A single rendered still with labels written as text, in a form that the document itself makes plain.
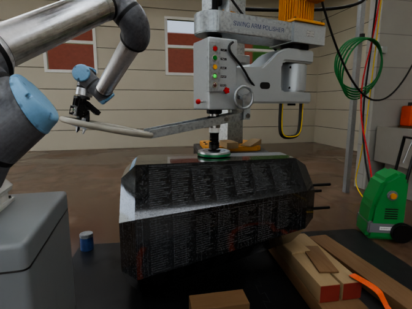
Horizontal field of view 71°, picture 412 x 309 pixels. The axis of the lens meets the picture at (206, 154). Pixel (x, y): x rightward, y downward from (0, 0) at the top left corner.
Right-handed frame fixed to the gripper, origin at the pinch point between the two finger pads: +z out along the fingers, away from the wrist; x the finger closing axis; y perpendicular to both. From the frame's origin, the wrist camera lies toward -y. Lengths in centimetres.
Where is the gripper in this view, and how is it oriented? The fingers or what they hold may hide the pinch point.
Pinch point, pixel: (81, 131)
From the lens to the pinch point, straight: 187.5
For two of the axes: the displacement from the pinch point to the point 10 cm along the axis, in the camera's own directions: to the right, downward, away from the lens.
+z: -1.9, 9.8, 0.7
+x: 8.3, 2.0, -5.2
